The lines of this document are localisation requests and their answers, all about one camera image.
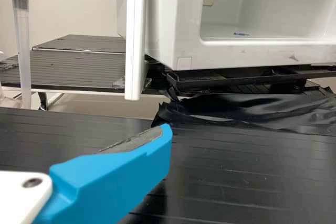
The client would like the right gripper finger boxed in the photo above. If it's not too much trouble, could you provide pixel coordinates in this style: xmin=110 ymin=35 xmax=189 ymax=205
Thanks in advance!
xmin=33 ymin=123 xmax=173 ymax=224

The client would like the black tray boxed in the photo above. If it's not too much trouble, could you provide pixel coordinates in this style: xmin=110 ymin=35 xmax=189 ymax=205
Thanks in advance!
xmin=166 ymin=64 xmax=336 ymax=94

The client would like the white pipette stand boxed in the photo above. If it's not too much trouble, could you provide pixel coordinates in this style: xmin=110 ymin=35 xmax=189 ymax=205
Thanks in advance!
xmin=124 ymin=0 xmax=146 ymax=101

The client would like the long black platform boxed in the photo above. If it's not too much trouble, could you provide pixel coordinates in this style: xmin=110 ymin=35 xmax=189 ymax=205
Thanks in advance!
xmin=0 ymin=107 xmax=336 ymax=224

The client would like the white incubator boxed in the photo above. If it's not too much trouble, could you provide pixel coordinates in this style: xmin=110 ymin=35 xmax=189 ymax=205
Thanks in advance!
xmin=117 ymin=0 xmax=336 ymax=71

